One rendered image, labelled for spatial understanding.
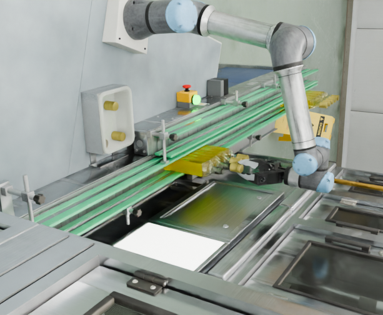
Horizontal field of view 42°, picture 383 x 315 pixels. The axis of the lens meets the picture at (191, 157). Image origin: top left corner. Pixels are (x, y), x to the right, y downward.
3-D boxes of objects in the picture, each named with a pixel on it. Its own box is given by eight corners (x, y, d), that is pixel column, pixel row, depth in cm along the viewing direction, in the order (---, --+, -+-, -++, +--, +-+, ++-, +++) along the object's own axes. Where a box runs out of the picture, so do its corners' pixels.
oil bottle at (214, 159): (170, 165, 205) (215, 173, 195) (170, 152, 204) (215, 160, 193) (178, 161, 210) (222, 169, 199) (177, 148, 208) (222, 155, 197)
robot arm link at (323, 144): (325, 144, 165) (322, 175, 168) (333, 137, 174) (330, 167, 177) (302, 140, 169) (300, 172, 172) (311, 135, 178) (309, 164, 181)
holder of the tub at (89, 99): (87, 165, 182) (104, 169, 178) (80, 92, 173) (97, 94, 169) (117, 152, 195) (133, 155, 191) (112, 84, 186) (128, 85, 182)
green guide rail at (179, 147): (154, 155, 193) (171, 158, 189) (154, 152, 193) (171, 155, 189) (306, 80, 333) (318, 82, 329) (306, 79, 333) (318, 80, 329)
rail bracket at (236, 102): (219, 105, 235) (245, 107, 228) (219, 90, 233) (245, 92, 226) (223, 103, 238) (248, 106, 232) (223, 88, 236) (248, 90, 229)
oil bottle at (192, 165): (162, 169, 201) (208, 178, 190) (162, 156, 199) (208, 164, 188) (170, 165, 205) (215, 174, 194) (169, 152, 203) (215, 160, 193)
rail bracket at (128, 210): (107, 221, 176) (137, 229, 169) (105, 204, 174) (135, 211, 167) (114, 217, 179) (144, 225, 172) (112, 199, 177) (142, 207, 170)
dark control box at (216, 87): (206, 95, 248) (220, 97, 244) (205, 79, 245) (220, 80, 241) (214, 92, 255) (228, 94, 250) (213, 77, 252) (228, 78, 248)
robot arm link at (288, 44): (291, 21, 151) (322, 175, 157) (302, 21, 160) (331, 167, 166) (256, 31, 157) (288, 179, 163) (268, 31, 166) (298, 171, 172)
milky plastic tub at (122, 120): (87, 152, 180) (105, 155, 175) (80, 91, 172) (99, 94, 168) (117, 140, 193) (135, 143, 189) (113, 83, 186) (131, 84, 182)
